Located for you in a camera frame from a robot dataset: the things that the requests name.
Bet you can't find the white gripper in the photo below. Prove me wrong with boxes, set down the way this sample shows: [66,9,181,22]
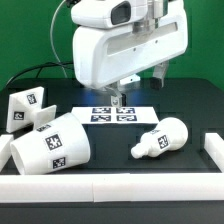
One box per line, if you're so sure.
[73,9,188,107]

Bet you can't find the white light bulb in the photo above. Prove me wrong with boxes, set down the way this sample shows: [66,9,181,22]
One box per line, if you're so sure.
[131,117,188,159]

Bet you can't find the white lamp shade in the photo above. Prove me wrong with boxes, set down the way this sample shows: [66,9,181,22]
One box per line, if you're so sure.
[10,113,91,175]

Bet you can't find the white lamp base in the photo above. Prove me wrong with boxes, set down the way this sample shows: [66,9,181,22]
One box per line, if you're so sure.
[6,87,57,133]

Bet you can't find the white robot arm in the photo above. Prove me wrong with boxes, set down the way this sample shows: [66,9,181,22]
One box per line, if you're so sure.
[71,0,188,107]

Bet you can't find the white marker sheet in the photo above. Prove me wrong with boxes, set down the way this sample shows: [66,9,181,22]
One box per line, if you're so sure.
[72,107,159,124]

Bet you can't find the green curtain backdrop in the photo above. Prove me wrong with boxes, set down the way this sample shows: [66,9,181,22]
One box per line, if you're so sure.
[0,0,224,90]

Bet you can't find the white right rail block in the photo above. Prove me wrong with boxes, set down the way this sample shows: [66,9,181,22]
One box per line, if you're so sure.
[204,133,224,173]

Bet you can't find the white rail block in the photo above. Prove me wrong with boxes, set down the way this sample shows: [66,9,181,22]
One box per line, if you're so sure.
[204,133,224,173]
[0,134,14,172]

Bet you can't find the black cables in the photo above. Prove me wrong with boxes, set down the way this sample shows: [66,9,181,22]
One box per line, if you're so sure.
[5,61,75,88]

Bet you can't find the grey cable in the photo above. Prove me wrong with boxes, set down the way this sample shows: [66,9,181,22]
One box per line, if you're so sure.
[49,0,78,79]

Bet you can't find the white front rail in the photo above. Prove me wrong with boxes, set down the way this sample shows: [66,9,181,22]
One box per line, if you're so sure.
[0,173,224,203]

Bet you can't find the white left rail block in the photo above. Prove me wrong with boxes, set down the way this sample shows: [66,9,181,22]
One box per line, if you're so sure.
[0,134,14,172]

